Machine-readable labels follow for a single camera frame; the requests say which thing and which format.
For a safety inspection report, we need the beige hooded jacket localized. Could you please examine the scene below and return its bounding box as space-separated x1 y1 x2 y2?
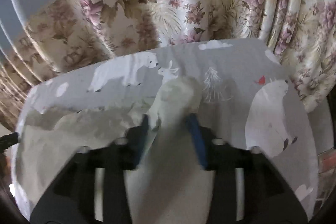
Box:
17 77 213 223

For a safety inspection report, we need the grey animal print bedsheet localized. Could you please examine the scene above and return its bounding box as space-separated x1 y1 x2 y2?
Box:
11 39 318 218

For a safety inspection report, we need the blue floral curtain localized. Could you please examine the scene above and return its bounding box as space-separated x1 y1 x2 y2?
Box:
1 0 335 130

